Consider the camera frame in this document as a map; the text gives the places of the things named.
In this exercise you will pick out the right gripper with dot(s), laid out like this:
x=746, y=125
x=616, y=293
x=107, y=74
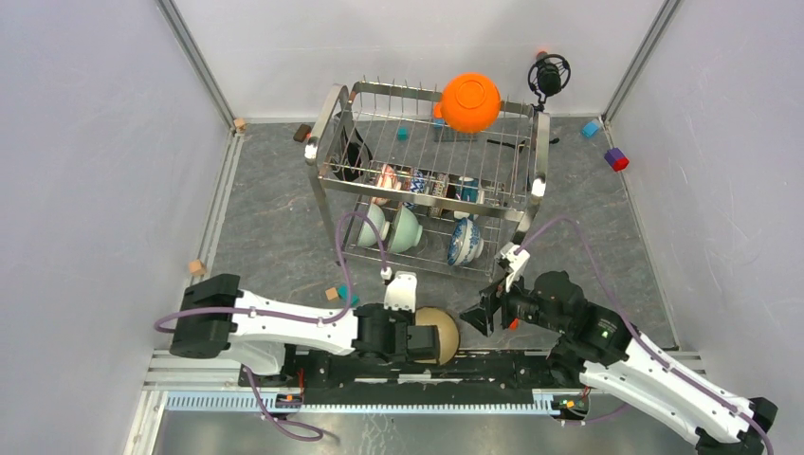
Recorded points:
x=479, y=316

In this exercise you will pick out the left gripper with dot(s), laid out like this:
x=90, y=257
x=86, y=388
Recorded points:
x=408, y=316

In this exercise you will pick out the brown glazed bowl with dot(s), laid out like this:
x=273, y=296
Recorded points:
x=448, y=333

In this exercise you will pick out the blue white floral bowl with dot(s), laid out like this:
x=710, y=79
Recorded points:
x=466, y=243

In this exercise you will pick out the celadon green bowl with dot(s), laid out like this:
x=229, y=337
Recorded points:
x=406, y=231

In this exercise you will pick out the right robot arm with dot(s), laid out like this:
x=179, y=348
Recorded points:
x=598, y=349

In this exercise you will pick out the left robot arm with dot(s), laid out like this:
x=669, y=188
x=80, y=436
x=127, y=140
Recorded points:
x=219, y=319

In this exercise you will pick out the steel two-tier dish rack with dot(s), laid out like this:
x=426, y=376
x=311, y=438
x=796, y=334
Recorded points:
x=509, y=159

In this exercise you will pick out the teal block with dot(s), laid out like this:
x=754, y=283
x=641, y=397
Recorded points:
x=345, y=294

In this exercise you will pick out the pale green bowl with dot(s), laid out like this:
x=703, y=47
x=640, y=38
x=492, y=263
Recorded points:
x=375, y=229

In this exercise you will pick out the teal white cup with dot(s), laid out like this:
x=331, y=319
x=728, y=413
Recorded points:
x=468, y=190

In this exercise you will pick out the dark patterned bowl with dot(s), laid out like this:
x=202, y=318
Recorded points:
x=439, y=189

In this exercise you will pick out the blue zigzag patterned bowl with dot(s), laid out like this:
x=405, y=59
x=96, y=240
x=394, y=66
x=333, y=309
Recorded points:
x=414, y=181

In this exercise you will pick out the pink patterned bowl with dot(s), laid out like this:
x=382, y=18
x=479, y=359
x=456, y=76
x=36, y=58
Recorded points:
x=386, y=179

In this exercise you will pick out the purple and red block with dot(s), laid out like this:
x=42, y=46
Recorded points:
x=616, y=159

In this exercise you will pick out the light blue block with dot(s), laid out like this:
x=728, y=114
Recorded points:
x=591, y=128

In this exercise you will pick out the black bowl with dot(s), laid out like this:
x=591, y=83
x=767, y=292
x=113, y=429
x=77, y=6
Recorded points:
x=349, y=152

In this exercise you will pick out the orange plastic bowl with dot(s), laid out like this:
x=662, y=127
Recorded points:
x=470, y=103

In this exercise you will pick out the tan wooden cube left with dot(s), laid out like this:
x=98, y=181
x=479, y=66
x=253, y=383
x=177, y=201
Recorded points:
x=197, y=268

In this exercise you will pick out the dark brown block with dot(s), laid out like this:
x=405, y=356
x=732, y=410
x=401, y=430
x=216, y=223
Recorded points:
x=302, y=133

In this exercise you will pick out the black microphone on tripod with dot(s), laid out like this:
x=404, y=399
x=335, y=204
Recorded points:
x=547, y=76

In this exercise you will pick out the tan wooden cube corner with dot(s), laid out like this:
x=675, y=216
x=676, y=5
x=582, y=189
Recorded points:
x=239, y=125

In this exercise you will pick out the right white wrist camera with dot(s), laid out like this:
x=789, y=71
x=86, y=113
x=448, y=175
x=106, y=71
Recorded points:
x=512, y=259

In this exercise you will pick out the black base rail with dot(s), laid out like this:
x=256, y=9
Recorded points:
x=482, y=377

